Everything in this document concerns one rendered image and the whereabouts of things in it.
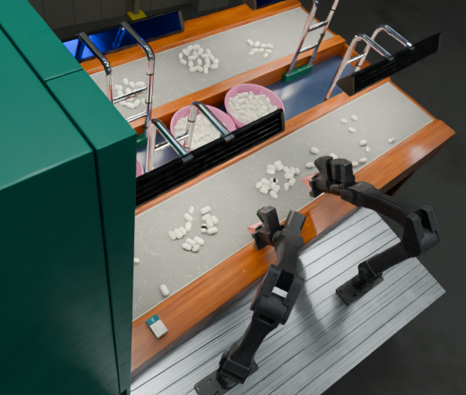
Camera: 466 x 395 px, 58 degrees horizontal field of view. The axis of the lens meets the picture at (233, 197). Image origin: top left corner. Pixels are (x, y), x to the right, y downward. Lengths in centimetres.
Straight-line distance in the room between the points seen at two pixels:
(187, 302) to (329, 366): 51
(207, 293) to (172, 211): 33
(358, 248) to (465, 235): 145
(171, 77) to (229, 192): 64
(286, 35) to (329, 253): 123
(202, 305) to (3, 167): 109
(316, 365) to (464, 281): 158
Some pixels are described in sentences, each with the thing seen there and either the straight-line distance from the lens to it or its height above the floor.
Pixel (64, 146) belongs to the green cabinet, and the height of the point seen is 179.
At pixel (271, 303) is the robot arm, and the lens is 104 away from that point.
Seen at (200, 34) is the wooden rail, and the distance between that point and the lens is 216.
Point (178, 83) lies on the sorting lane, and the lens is 191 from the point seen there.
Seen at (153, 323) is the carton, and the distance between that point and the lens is 127.
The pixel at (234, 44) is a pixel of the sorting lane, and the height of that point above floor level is 74.
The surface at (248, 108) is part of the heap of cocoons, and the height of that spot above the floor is 73.
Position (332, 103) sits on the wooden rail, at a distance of 203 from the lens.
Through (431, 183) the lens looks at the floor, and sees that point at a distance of 318.
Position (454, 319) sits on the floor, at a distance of 271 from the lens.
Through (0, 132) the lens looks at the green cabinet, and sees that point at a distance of 30.
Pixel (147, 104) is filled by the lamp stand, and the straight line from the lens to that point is 158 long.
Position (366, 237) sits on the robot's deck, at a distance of 176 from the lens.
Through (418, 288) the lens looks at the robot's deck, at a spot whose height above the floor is 67.
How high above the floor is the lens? 200
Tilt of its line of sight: 54 degrees down
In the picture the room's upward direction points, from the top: 21 degrees clockwise
